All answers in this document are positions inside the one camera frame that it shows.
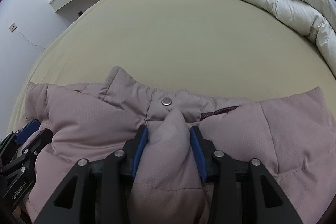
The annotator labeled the wall power socket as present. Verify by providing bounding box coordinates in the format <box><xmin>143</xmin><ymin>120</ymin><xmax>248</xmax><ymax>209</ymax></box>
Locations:
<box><xmin>9</xmin><ymin>23</ymin><xmax>17</xmax><ymax>33</ymax></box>

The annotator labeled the black power cable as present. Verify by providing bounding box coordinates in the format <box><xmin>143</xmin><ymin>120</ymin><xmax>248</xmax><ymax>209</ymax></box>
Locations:
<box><xmin>15</xmin><ymin>29</ymin><xmax>47</xmax><ymax>51</ymax></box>

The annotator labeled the mauve puffer jacket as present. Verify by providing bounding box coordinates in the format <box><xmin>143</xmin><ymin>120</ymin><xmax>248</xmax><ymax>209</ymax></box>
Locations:
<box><xmin>25</xmin><ymin>67</ymin><xmax>335</xmax><ymax>223</ymax></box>

